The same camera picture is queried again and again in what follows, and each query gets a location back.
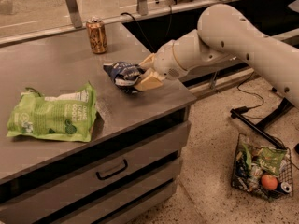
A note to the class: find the black stand base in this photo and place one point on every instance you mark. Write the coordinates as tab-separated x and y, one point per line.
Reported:
260	127

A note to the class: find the green snack bag in basket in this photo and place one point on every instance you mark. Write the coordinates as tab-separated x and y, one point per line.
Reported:
269	159

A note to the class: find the blue chip bag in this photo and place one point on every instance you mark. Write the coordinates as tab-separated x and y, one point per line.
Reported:
124	75

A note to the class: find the green chip bag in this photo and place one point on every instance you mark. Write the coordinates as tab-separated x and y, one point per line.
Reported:
68	117

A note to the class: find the orange soda can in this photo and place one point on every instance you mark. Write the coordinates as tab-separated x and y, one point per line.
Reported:
97	35

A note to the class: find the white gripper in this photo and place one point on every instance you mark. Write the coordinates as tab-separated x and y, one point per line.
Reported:
164	61

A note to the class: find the grey top drawer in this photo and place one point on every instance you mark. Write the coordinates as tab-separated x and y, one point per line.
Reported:
70	192

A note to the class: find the grey drawer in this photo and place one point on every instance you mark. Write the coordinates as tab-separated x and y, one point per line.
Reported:
129	201
70	192

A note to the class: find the orange fruit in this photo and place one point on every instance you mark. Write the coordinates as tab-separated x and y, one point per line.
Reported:
269	182

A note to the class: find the blue can in basket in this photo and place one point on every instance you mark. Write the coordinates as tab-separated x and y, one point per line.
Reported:
284	187

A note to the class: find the grey lower drawer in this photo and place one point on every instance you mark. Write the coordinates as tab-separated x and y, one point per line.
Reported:
129	201

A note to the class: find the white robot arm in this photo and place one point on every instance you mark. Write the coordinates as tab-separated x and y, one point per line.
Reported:
223	33

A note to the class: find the black drawer handle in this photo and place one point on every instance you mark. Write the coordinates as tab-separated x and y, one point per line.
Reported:
115	170

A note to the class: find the black wire basket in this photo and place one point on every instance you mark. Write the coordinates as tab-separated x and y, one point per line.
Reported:
264	172

